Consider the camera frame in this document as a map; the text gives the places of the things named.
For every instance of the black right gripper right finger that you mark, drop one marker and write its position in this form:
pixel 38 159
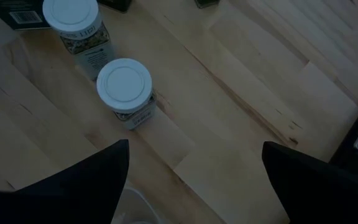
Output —
pixel 322 196

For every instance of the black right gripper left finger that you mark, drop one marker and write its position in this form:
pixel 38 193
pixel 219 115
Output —
pixel 57 199

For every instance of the white-lid seasoning jar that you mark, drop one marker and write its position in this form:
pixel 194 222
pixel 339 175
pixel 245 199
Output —
pixel 70 15
pixel 124 84

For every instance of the dark green spice tin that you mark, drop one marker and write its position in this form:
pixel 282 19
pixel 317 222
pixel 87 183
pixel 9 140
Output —
pixel 5 12

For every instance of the clear plastic container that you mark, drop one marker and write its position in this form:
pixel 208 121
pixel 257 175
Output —
pixel 135 205

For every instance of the black aluminium table frame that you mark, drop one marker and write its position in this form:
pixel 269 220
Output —
pixel 350 149

